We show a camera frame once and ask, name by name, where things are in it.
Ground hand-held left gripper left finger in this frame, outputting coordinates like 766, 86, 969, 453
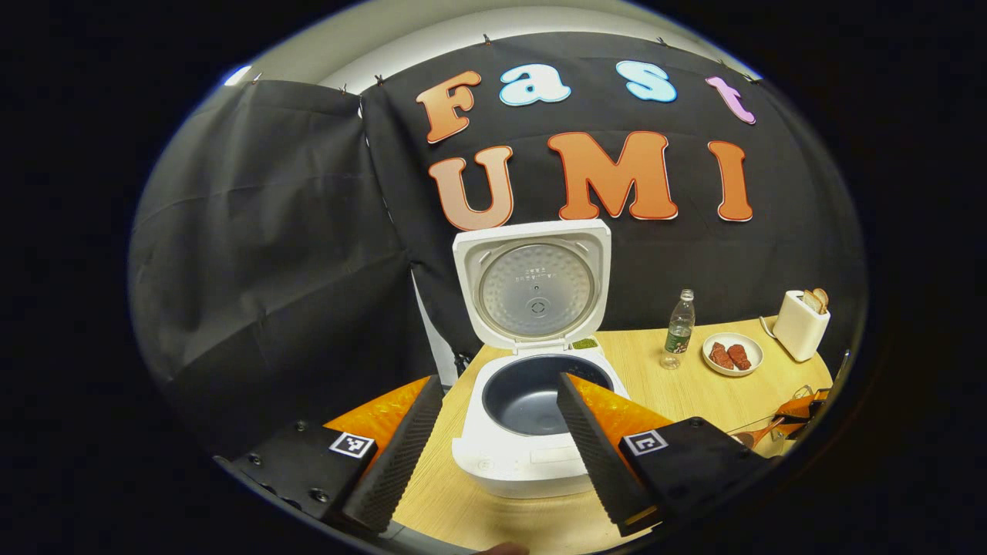
218, 375, 444, 537

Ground wooden spoon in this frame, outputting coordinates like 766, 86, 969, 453
736, 419, 785, 450

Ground black backdrop cloth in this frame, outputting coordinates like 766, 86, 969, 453
130, 32, 868, 456

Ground clear water bottle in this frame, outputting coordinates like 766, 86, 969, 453
660, 289, 697, 372

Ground clear plastic container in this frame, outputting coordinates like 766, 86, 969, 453
727, 412, 800, 460

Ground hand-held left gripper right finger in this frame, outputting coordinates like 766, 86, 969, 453
557, 372, 772, 538

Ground white round plate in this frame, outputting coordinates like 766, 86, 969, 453
702, 332, 765, 378

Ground white rice cooker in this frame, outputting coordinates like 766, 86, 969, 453
450, 220, 631, 500

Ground white toaster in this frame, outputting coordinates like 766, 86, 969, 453
773, 289, 833, 364

